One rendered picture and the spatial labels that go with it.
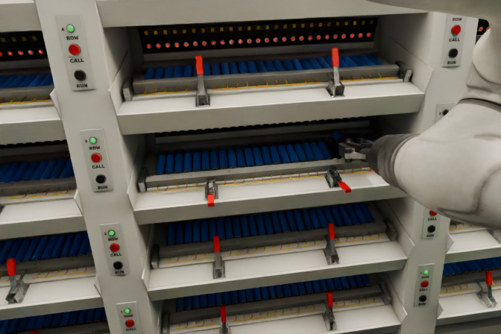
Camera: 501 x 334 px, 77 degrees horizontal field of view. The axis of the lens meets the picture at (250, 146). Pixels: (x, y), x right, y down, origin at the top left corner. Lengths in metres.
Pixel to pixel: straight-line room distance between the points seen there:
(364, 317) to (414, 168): 0.60
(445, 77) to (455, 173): 0.39
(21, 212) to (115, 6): 0.45
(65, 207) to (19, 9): 0.37
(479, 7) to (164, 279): 0.72
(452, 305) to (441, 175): 0.71
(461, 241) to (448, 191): 0.58
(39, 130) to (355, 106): 0.60
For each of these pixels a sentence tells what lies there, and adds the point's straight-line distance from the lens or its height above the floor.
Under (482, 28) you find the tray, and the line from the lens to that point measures 1.01.
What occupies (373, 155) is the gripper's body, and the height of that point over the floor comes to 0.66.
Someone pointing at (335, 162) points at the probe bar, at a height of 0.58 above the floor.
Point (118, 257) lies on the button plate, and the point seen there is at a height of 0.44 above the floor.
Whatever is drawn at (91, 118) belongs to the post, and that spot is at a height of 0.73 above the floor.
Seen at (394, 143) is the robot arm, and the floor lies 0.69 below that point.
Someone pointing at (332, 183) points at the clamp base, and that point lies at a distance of 0.70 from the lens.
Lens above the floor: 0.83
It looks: 17 degrees down
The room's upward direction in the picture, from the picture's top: 3 degrees counter-clockwise
